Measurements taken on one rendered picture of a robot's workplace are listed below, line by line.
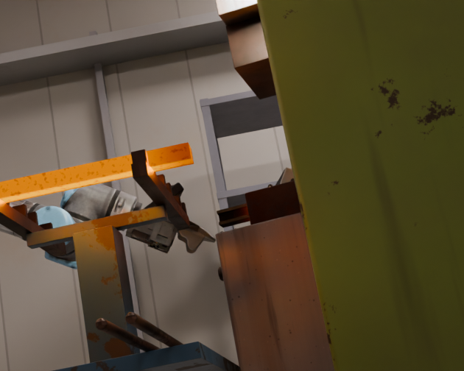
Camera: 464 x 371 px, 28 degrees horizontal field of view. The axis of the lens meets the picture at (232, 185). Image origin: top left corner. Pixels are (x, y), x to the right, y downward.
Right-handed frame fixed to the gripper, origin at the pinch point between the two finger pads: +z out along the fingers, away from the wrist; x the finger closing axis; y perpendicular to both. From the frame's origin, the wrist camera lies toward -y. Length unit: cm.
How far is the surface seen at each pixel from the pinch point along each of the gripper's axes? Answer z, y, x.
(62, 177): -24, 29, 99
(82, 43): -96, -145, -237
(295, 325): 17, 30, 69
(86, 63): -94, -144, -257
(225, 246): 1, 20, 65
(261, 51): -5, -23, 56
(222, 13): -15, -26, 58
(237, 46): -10, -23, 54
